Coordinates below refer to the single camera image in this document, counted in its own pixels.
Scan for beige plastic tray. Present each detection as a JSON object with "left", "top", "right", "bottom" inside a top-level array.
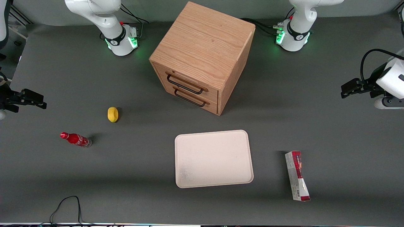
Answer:
[{"left": 175, "top": 130, "right": 254, "bottom": 189}]

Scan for red cookie box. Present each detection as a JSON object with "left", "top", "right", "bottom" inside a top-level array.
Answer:
[{"left": 285, "top": 151, "right": 311, "bottom": 201}]

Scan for thin black looped cable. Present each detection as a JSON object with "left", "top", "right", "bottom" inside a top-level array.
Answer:
[{"left": 49, "top": 195, "right": 95, "bottom": 226}]

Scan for wooden drawer cabinet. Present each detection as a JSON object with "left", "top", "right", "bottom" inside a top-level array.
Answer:
[{"left": 149, "top": 1, "right": 256, "bottom": 116}]

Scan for black metal drawer handle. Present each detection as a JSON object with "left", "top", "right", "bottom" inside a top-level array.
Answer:
[
  {"left": 166, "top": 73, "right": 205, "bottom": 95},
  {"left": 174, "top": 89, "right": 207, "bottom": 108}
]

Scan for black metal stand frame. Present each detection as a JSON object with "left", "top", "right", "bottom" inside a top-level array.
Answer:
[{"left": 8, "top": 6, "right": 34, "bottom": 26}]

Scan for yellow lemon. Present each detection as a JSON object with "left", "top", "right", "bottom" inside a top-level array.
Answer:
[{"left": 107, "top": 107, "right": 119, "bottom": 123}]

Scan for black right arm base cable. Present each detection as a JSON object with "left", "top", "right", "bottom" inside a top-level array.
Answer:
[{"left": 119, "top": 3, "right": 150, "bottom": 40}]

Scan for black arm base cable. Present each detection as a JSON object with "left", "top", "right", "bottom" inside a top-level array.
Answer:
[
  {"left": 119, "top": 3, "right": 150, "bottom": 40},
  {"left": 241, "top": 17, "right": 284, "bottom": 36}
]

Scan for black left arm base cable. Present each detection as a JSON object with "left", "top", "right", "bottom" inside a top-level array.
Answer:
[{"left": 241, "top": 17, "right": 284, "bottom": 36}]

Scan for red cola bottle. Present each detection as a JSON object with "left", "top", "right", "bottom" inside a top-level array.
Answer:
[{"left": 60, "top": 132, "right": 92, "bottom": 148}]

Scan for black left wrist camera cable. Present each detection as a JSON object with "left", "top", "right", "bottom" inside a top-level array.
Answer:
[{"left": 360, "top": 49, "right": 404, "bottom": 83}]

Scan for wooden drawer front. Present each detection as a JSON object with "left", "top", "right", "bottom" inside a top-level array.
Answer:
[
  {"left": 153, "top": 62, "right": 219, "bottom": 102},
  {"left": 157, "top": 80, "right": 219, "bottom": 115}
]

